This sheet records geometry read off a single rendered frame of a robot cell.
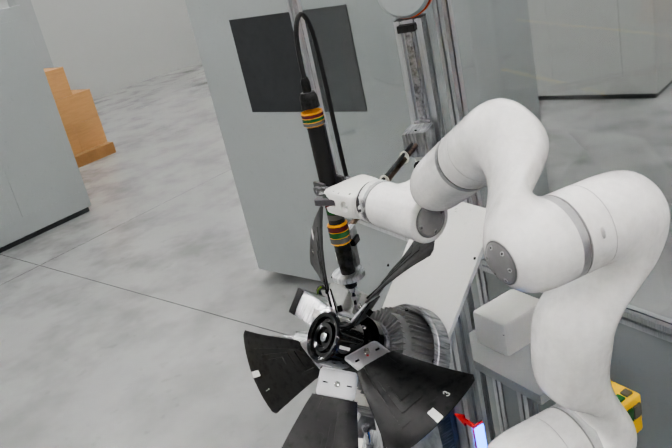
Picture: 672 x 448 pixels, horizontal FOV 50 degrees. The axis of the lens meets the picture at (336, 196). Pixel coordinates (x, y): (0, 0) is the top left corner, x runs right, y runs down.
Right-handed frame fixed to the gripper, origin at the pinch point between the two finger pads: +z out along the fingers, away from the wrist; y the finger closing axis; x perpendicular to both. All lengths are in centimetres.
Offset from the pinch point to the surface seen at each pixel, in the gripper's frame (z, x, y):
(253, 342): 37, -47, -12
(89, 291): 398, -163, 1
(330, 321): 9.5, -34.6, -2.3
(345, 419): 1, -54, -8
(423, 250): -8.8, -18.1, 13.7
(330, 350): 4.5, -38.1, -6.4
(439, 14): 43, 19, 71
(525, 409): 10, -93, 53
